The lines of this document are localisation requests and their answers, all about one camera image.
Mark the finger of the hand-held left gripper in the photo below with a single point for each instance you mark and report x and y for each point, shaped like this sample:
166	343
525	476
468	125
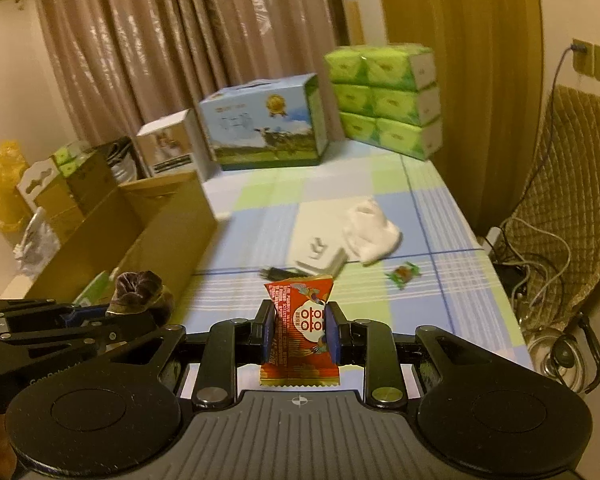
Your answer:
82	314
55	341

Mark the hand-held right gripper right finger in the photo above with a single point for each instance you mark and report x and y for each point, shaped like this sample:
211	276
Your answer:
332	332

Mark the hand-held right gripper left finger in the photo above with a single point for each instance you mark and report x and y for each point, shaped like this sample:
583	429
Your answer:
267	330

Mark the green spray box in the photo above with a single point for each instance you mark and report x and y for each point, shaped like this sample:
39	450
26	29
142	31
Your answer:
95	290

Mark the red snack packet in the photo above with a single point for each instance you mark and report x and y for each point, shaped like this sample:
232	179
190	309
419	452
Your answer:
300	320

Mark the black lighter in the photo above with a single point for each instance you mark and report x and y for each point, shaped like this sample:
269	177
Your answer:
280	273

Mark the dark wrapper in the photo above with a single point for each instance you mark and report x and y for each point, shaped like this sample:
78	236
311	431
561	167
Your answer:
140	290

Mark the white knitted sock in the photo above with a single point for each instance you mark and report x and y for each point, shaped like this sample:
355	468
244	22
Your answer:
370	232

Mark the cardboard box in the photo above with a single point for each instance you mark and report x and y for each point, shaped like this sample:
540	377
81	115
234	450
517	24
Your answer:
180	230

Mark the white power adapter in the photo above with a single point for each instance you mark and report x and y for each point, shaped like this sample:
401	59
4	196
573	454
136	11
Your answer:
315	252

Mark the crinkled white plastic bag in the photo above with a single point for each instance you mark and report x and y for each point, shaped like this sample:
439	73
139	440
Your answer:
37	242

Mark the green wrapped candy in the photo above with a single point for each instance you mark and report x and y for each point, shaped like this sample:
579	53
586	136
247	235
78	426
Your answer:
404	274

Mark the checked tablecloth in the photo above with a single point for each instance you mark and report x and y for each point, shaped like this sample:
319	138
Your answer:
430	320

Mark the low brown carton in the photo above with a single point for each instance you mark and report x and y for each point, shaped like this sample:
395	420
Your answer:
60	215

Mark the tall brown carton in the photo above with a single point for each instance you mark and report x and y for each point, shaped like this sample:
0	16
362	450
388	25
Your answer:
92	185

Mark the white cutout card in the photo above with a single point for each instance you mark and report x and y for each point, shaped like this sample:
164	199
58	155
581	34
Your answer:
35	182

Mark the yellow plastic bag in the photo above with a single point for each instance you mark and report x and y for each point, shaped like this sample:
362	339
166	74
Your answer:
5	185

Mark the small green tissue packs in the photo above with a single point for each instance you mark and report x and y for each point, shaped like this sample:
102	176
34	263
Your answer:
72	157

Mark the bowl set box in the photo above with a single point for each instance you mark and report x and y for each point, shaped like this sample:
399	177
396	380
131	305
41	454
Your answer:
120	160

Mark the white power strip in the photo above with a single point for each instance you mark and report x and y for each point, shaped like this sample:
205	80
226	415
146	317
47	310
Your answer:
492	240

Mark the white product box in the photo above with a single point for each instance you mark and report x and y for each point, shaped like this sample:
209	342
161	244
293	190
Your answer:
170	145

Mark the blue milk gift box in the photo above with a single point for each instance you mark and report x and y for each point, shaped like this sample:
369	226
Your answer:
260	125

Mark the stack of green tissue packs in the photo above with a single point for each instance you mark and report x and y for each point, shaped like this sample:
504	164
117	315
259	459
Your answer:
380	95

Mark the yellow curtain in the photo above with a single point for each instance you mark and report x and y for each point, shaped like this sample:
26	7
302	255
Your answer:
480	110

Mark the chair with quilted cover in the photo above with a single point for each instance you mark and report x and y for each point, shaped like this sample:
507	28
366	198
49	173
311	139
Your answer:
580	185

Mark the beige curtain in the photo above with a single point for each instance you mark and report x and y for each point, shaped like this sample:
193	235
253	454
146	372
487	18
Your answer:
155	35

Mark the wall socket with plug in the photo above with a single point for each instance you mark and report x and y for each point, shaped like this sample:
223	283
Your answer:
582	57

